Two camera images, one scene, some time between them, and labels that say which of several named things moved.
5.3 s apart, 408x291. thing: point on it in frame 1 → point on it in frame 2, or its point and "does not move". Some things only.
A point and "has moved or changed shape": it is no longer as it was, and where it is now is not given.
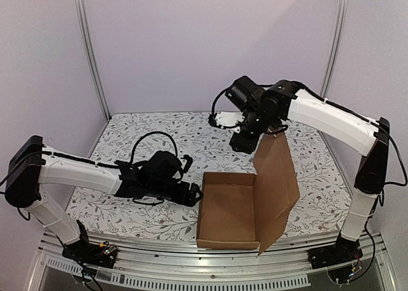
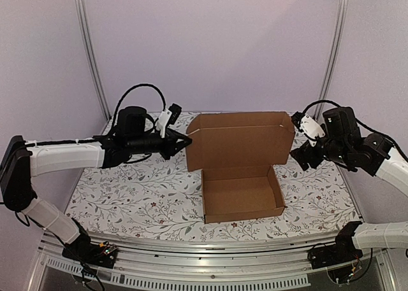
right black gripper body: [243, 142] → [312, 152]
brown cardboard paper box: [247, 210] has moved or changed shape
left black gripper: [181, 198] → [171, 137]
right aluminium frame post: [342, 13] does not move
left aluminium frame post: [80, 13] does not move
